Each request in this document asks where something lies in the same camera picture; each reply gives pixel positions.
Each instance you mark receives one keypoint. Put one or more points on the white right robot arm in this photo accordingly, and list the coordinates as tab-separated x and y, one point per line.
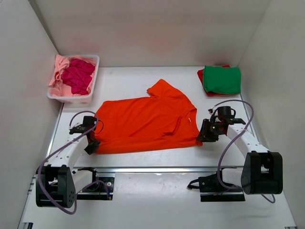
262	172

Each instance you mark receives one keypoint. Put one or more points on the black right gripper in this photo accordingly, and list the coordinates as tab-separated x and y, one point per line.
204	134

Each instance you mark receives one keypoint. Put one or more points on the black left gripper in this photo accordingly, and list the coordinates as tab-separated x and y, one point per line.
92	149

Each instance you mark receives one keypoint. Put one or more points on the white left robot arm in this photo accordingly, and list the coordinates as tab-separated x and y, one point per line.
57	184

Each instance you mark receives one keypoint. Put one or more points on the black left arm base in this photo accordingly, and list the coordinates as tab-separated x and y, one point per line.
92	184

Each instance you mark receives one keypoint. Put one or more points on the folded green t-shirt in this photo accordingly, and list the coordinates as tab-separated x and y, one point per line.
222	80

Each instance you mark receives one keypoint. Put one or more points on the folded red t-shirt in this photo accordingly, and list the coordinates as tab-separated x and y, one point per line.
201	75

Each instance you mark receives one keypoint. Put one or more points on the white plastic basket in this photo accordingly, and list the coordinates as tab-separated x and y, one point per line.
71	95

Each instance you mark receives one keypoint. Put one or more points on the orange t-shirt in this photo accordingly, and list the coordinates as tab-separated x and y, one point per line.
165	119

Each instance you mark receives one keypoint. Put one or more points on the magenta t-shirt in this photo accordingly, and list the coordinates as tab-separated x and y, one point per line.
79	75

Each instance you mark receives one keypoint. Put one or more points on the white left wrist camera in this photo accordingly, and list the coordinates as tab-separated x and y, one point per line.
74	126

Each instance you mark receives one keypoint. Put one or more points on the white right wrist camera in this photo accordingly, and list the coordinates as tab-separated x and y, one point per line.
212	111

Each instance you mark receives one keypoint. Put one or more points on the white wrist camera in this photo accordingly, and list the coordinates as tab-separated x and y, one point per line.
74	126
212	111

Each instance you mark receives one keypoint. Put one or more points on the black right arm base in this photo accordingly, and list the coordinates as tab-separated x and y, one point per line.
209	188

